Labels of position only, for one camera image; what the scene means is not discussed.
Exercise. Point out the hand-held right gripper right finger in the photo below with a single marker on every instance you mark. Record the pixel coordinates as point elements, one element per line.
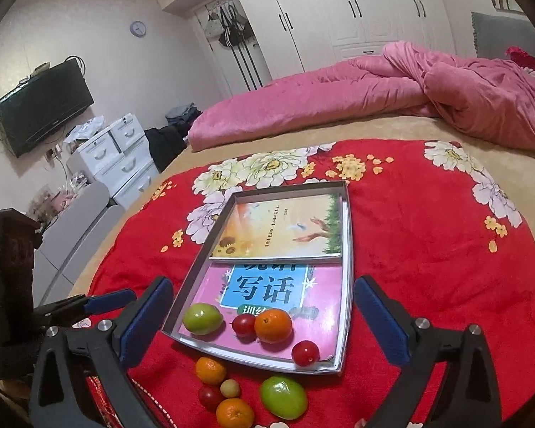
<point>381,321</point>

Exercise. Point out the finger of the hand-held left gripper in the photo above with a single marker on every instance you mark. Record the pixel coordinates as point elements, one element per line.
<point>107,302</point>

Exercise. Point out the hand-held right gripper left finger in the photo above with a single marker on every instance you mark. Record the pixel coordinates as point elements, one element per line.
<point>142,321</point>

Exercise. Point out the grey cardboard box tray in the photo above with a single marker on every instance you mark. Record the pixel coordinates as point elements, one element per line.
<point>345,276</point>

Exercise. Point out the green apple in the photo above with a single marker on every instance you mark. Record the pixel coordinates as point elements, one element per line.
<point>283,397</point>
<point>203,319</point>

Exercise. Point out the red cherry tomato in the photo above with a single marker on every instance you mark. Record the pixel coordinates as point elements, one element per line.
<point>305,353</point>
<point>244,324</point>
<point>209,398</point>

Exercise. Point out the orange mandarin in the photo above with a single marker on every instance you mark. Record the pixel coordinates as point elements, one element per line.
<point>235,413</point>
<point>210,370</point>
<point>273,325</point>

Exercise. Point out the small pale yellow fruit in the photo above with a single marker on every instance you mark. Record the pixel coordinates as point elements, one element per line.
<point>230,388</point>

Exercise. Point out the pink cover book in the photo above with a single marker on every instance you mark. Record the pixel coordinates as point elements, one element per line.
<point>321,294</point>

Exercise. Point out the grey cabinet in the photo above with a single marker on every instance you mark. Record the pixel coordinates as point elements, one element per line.
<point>80,232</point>

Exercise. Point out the red floral blanket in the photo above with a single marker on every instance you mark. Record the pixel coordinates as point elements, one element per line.
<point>428,254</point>

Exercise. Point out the white drawer chest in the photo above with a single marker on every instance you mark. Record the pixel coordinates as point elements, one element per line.
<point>125,169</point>

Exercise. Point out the sunflower cover book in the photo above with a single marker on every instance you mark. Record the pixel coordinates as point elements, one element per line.
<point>276,227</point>

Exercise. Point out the white plastic bag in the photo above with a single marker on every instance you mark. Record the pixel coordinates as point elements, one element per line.
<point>84,128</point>

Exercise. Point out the black flat television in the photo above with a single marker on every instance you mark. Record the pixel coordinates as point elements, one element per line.
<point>44,107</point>

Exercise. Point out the beige bed sheet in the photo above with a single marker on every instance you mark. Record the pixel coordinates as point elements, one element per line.
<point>405,128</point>

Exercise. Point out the pile of dark clothes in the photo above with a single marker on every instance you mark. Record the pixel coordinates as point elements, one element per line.
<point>183,115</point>

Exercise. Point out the pink quilt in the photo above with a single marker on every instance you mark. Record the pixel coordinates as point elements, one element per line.
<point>339,89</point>

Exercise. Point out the white hanging bag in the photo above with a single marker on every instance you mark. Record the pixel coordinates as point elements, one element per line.
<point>212,26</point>

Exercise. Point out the black striped hanging bag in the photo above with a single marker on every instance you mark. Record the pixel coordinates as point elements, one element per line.
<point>229,31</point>

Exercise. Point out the red cloth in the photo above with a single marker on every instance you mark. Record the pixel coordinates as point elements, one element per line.
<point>524,60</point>

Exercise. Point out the grey padded headboard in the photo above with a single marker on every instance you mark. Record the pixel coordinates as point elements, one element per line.
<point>499,35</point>

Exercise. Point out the grey hanging bag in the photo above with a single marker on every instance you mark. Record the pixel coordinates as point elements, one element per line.
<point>243,20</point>

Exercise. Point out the white wardrobe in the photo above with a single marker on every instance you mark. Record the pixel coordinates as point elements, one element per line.
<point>339,9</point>

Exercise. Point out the round wall clock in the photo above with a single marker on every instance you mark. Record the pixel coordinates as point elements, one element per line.
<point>138,29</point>

